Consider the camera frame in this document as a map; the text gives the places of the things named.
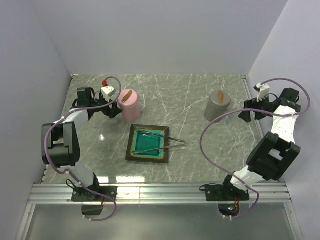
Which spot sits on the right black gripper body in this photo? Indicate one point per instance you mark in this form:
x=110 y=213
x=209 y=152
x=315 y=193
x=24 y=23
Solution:
x=264 y=105

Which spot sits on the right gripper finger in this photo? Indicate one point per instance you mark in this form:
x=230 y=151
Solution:
x=245 y=115
x=250 y=104

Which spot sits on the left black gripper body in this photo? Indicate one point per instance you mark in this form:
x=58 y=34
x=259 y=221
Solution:
x=101 y=102

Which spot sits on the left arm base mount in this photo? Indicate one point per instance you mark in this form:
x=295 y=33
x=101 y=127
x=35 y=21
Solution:
x=92 y=204

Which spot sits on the pink cylindrical container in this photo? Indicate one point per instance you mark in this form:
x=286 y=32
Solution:
x=130 y=110

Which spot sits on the metal tongs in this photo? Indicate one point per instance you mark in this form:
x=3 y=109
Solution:
x=147 y=142

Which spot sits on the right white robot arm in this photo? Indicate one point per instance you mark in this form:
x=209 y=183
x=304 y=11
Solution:
x=277 y=150

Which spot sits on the grey cylindrical container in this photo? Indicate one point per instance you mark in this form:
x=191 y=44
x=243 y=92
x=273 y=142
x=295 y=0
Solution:
x=214 y=110

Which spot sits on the aluminium front rail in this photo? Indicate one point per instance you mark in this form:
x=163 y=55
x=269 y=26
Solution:
x=158 y=194

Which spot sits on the pink round lid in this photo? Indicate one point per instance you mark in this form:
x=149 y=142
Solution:
x=128 y=98

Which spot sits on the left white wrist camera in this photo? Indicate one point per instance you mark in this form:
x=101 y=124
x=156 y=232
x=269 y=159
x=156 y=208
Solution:
x=107 y=92

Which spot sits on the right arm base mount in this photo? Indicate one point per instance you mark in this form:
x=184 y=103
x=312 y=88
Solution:
x=230 y=198

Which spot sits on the grey round lid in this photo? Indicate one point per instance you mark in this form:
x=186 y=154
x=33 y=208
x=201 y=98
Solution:
x=220 y=99

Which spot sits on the square black teal plate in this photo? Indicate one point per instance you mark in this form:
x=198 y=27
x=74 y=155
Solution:
x=160 y=157

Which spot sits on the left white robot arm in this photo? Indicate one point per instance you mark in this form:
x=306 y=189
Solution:
x=60 y=145

